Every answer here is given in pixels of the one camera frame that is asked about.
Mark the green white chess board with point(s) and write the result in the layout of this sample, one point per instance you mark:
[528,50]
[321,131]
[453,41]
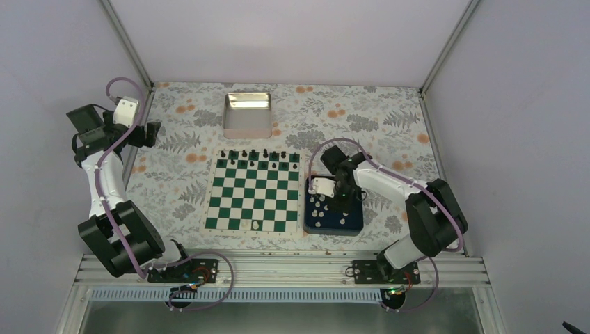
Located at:
[238,196]

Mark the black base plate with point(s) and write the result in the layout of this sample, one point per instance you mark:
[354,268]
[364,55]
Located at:
[370,272]
[196,271]

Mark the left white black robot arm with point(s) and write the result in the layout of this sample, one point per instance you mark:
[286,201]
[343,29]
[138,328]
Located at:
[117,231]

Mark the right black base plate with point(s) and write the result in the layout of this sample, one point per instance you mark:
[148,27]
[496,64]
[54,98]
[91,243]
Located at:
[370,272]

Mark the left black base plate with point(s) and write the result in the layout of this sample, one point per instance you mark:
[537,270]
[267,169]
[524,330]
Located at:
[196,271]

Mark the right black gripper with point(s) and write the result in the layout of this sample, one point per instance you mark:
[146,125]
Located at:
[344,206]

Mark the pink metal tin box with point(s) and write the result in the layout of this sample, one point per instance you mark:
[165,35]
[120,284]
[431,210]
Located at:
[247,115]

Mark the dark blue plastic tray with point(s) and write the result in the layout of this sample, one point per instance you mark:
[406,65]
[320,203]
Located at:
[330,223]

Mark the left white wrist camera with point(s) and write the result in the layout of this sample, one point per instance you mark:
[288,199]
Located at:
[125,111]

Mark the aluminium frame post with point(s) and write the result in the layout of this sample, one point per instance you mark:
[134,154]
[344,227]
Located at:
[449,45]
[126,42]

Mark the floral patterned table mat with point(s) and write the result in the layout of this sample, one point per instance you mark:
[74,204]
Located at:
[169,181]

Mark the aluminium front rail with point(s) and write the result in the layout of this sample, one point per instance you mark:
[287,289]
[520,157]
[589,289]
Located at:
[282,270]

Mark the aluminium frame post left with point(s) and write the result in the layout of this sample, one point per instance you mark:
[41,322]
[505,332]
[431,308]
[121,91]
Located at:
[126,42]

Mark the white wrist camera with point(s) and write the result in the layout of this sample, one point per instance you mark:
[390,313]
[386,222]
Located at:
[125,111]
[322,186]

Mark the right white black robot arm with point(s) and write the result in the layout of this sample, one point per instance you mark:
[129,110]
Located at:
[435,219]

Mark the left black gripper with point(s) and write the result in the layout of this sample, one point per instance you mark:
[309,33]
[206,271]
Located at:
[138,140]

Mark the aluminium frame post right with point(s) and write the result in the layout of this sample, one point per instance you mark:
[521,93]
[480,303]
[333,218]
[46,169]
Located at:
[449,45]

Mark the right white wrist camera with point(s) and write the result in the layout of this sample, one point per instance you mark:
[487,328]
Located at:
[322,186]

